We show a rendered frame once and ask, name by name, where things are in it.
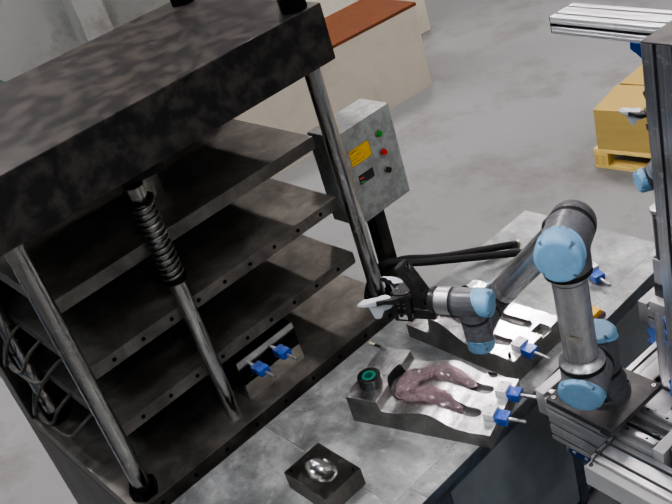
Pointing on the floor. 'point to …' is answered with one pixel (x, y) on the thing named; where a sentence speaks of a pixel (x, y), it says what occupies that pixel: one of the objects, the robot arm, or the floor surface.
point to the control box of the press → (367, 168)
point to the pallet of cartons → (633, 91)
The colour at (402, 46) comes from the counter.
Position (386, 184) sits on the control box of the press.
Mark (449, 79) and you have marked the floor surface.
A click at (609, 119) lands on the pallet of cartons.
